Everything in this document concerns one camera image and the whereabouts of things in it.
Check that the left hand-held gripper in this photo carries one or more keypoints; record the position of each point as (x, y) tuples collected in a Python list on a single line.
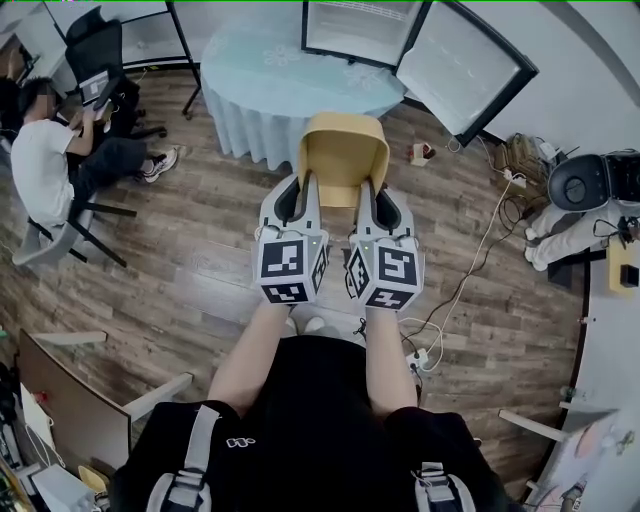
[(280, 260)]

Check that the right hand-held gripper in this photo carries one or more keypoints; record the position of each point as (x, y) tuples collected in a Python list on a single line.
[(397, 265)]

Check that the yellow plastic container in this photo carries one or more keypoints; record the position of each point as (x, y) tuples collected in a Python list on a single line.
[(345, 155)]

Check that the black mini fridge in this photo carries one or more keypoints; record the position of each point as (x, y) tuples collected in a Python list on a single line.
[(465, 75)]

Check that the person's left forearm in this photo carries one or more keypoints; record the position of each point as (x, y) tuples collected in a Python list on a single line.
[(250, 355)]

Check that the person's right forearm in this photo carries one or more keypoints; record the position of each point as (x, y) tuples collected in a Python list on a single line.
[(387, 360)]

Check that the person's white shoe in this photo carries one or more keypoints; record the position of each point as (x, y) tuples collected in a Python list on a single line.
[(291, 326), (315, 325)]

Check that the white power strip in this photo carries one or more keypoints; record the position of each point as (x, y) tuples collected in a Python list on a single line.
[(419, 359)]

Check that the black grey swivel chair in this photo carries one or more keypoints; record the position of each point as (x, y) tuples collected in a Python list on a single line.
[(575, 182)]

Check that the person's black shirt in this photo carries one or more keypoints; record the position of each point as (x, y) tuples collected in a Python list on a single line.
[(310, 440)]

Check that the grey patterned device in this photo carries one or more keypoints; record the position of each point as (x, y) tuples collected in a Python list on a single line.
[(95, 89)]

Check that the light yellow wooden stand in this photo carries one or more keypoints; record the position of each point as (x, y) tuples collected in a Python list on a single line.
[(616, 270)]

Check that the black office chair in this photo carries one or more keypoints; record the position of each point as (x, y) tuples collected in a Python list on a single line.
[(95, 45)]

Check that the black power adapter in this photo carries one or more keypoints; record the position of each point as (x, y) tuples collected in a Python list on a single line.
[(629, 275)]

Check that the grey chair with black legs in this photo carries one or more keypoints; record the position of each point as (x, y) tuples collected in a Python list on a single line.
[(40, 245)]

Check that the white table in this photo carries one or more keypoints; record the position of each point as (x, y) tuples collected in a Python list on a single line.
[(575, 435)]

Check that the black metal frame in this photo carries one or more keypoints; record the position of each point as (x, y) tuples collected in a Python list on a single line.
[(181, 45)]

